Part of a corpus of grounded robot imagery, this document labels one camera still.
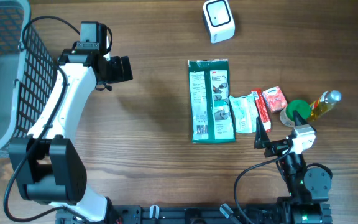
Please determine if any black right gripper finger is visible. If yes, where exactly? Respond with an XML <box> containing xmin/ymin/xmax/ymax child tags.
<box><xmin>254</xmin><ymin>117</ymin><xmax>270</xmax><ymax>149</ymax></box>
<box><xmin>293</xmin><ymin>110</ymin><xmax>306</xmax><ymax>126</ymax></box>

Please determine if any green lid jar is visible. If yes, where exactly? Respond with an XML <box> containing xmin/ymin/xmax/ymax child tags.
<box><xmin>280</xmin><ymin>100</ymin><xmax>311</xmax><ymax>127</ymax></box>

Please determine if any yellow liquid bottle silver cap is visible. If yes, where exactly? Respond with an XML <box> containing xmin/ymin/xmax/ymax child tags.
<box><xmin>308</xmin><ymin>90</ymin><xmax>342</xmax><ymax>121</ymax></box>

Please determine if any light green wipes pack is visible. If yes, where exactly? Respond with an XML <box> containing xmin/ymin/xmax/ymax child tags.
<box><xmin>229</xmin><ymin>94</ymin><xmax>259</xmax><ymax>134</ymax></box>

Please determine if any red white tissue pack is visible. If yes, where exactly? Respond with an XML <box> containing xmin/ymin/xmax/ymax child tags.
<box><xmin>262</xmin><ymin>86</ymin><xmax>288</xmax><ymax>113</ymax></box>

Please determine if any red stick sachet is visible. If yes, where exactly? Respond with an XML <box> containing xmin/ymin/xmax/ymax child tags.
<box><xmin>251</xmin><ymin>89</ymin><xmax>272</xmax><ymax>133</ymax></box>

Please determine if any green glove package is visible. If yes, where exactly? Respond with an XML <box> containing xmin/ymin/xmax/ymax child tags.
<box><xmin>188</xmin><ymin>59</ymin><xmax>236</xmax><ymax>144</ymax></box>

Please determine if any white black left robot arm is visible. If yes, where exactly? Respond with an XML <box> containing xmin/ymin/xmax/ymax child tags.
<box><xmin>7</xmin><ymin>21</ymin><xmax>133</xmax><ymax>223</ymax></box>

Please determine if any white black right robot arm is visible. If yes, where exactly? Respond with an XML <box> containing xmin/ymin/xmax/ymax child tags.
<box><xmin>244</xmin><ymin>111</ymin><xmax>333</xmax><ymax>224</ymax></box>

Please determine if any white barcode scanner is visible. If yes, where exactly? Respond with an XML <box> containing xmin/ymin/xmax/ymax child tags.
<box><xmin>203</xmin><ymin>0</ymin><xmax>236</xmax><ymax>44</ymax></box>

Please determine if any grey plastic mesh basket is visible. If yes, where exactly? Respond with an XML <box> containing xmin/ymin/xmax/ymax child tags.
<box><xmin>0</xmin><ymin>1</ymin><xmax>57</xmax><ymax>158</ymax></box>

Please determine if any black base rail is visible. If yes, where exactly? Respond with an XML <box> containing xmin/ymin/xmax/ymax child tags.
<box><xmin>55</xmin><ymin>203</ymin><xmax>333</xmax><ymax>224</ymax></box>

